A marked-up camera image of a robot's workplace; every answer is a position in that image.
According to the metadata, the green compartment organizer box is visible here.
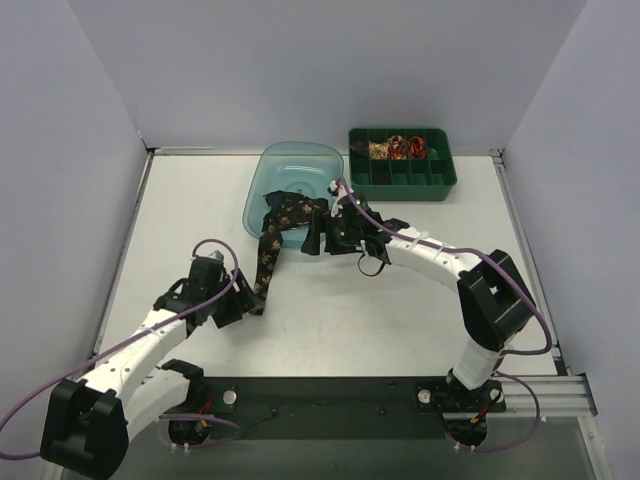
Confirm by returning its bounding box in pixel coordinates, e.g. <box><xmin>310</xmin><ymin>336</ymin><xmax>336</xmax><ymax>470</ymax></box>
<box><xmin>349</xmin><ymin>127</ymin><xmax>457</xmax><ymax>202</ymax></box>

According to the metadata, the teal plastic tub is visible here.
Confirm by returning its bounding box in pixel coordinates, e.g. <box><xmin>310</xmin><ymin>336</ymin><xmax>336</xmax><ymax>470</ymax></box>
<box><xmin>242</xmin><ymin>142</ymin><xmax>344</xmax><ymax>249</ymax></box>

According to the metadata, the black gold patterned tie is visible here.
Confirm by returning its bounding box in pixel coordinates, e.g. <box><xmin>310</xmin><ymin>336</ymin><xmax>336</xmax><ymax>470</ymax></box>
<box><xmin>250</xmin><ymin>190</ymin><xmax>329</xmax><ymax>316</ymax></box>

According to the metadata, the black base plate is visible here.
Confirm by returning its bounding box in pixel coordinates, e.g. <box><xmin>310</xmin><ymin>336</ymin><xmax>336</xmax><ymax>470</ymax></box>
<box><xmin>167</xmin><ymin>376</ymin><xmax>506</xmax><ymax>446</ymax></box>

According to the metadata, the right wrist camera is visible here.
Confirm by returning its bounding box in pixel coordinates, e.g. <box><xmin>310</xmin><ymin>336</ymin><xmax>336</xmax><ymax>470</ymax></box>
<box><xmin>328</xmin><ymin>179</ymin><xmax>368</xmax><ymax>217</ymax></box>

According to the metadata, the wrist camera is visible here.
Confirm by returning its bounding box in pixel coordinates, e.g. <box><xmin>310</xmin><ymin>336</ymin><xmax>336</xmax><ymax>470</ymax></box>
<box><xmin>208</xmin><ymin>250</ymin><xmax>224</xmax><ymax>262</ymax></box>
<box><xmin>328</xmin><ymin>179</ymin><xmax>368</xmax><ymax>217</ymax></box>

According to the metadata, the orange black rolled tie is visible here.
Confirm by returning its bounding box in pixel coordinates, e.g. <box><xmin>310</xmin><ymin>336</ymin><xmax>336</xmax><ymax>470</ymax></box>
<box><xmin>407</xmin><ymin>135</ymin><xmax>428</xmax><ymax>160</ymax></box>

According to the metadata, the beige patterned rolled tie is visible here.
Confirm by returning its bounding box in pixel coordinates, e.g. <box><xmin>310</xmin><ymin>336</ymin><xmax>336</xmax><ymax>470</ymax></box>
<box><xmin>368</xmin><ymin>141</ymin><xmax>390</xmax><ymax>160</ymax></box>

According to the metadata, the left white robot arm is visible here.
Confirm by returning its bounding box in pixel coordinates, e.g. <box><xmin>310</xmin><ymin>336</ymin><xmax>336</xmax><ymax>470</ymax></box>
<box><xmin>39</xmin><ymin>257</ymin><xmax>263</xmax><ymax>479</ymax></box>

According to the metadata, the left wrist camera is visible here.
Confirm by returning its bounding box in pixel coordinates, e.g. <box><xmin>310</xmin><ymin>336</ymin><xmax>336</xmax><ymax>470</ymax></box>
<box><xmin>208</xmin><ymin>250</ymin><xmax>224</xmax><ymax>262</ymax></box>

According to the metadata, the aluminium rail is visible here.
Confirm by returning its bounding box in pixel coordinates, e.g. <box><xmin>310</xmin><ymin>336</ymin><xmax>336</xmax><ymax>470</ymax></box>
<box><xmin>149</xmin><ymin>372</ymin><xmax>599</xmax><ymax>419</ymax></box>

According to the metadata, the dark rolled tie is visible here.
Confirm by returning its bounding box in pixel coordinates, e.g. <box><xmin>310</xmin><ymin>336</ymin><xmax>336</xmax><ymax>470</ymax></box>
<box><xmin>349</xmin><ymin>140</ymin><xmax>369</xmax><ymax>158</ymax></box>

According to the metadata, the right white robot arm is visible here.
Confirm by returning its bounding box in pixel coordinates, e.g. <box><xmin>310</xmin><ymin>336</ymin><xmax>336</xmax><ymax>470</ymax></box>
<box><xmin>301</xmin><ymin>199</ymin><xmax>532</xmax><ymax>390</ymax></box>

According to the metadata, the red black patterned rolled tie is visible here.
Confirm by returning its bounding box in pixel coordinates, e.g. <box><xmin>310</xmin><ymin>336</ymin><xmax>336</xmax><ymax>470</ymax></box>
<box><xmin>388</xmin><ymin>134</ymin><xmax>408</xmax><ymax>160</ymax></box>

